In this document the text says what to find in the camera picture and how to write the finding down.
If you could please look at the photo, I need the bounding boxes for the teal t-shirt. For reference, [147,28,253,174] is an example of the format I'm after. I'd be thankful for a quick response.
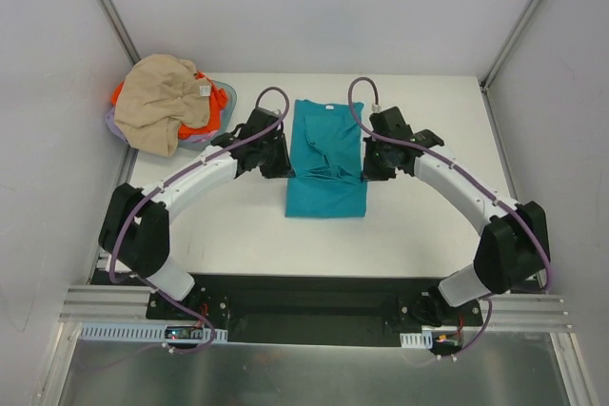
[285,100,367,219]

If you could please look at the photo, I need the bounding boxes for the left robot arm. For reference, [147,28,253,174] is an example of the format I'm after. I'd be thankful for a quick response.
[98,107,294,319]

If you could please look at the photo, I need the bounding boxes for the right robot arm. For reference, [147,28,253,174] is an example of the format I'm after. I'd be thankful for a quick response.
[363,107,550,327]

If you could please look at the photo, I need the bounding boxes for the orange t-shirt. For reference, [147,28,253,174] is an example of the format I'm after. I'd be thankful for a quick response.
[110,82,230,140]

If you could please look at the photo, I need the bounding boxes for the blue-grey plastic basket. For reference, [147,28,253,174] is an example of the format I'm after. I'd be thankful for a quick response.
[104,75,239,154]

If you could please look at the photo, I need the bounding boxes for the beige t-shirt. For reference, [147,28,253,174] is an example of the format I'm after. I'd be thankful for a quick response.
[114,54,212,157]

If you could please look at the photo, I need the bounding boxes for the lavender t-shirt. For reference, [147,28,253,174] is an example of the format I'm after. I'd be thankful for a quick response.
[105,107,219,150]

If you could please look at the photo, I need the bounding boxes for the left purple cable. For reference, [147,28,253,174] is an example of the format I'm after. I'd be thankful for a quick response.
[108,87,291,355]

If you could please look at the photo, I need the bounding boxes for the purple cable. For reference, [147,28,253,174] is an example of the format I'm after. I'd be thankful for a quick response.
[347,76,553,367]
[108,87,291,355]

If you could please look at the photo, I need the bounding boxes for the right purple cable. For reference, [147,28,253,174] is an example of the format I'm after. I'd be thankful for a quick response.
[347,76,553,367]

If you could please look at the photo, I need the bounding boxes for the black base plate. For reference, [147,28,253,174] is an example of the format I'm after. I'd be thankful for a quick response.
[145,274,491,349]

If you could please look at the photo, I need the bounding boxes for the right slotted cable duct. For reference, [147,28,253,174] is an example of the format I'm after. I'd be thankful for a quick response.
[400,331,433,350]

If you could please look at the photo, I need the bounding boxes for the slotted cable duct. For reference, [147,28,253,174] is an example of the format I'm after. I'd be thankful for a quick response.
[400,331,433,350]
[80,323,212,344]

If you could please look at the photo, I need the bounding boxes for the left slotted cable duct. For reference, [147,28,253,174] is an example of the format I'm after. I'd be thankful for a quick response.
[80,323,212,344]

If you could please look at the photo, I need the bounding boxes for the right corner aluminium post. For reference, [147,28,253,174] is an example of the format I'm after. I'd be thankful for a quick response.
[480,0,545,94]

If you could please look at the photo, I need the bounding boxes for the corner aluminium post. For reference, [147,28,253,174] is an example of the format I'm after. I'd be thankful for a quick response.
[480,0,545,94]
[96,0,141,65]

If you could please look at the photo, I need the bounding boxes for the left corner aluminium post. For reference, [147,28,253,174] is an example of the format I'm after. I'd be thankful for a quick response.
[96,0,141,65]

